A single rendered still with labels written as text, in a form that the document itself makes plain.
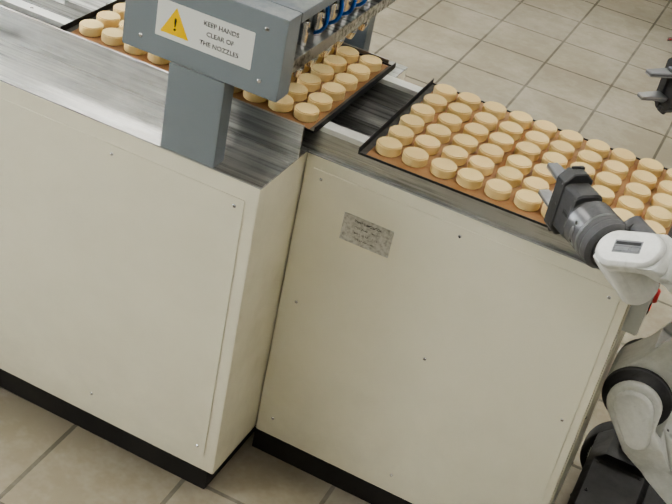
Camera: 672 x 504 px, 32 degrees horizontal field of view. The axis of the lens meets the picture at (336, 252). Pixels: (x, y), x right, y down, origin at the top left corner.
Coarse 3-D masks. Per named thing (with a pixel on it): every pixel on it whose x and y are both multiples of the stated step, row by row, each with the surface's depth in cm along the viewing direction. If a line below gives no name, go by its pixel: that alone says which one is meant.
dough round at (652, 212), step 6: (648, 210) 223; (654, 210) 223; (660, 210) 223; (666, 210) 224; (648, 216) 222; (654, 216) 221; (660, 216) 221; (666, 216) 222; (660, 222) 221; (666, 222) 221
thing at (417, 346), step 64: (320, 192) 238; (384, 192) 231; (320, 256) 245; (384, 256) 238; (448, 256) 231; (512, 256) 225; (576, 256) 220; (320, 320) 253; (384, 320) 245; (448, 320) 238; (512, 320) 231; (576, 320) 225; (320, 384) 261; (384, 384) 253; (448, 384) 245; (512, 384) 238; (576, 384) 231; (320, 448) 270; (384, 448) 261; (448, 448) 253; (512, 448) 245; (576, 448) 263
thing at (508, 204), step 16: (496, 128) 244; (448, 144) 234; (480, 144) 237; (384, 160) 224; (400, 160) 225; (432, 176) 222; (528, 176) 229; (464, 192) 219; (480, 192) 220; (512, 192) 223; (656, 192) 233; (512, 208) 218
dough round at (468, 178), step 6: (462, 168) 223; (468, 168) 223; (462, 174) 221; (468, 174) 221; (474, 174) 222; (480, 174) 222; (456, 180) 222; (462, 180) 220; (468, 180) 220; (474, 180) 220; (480, 180) 221; (462, 186) 221; (468, 186) 220; (474, 186) 220; (480, 186) 221
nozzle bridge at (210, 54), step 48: (144, 0) 212; (192, 0) 208; (240, 0) 204; (288, 0) 208; (336, 0) 217; (384, 0) 253; (144, 48) 217; (192, 48) 212; (240, 48) 208; (288, 48) 205; (192, 96) 217; (192, 144) 222
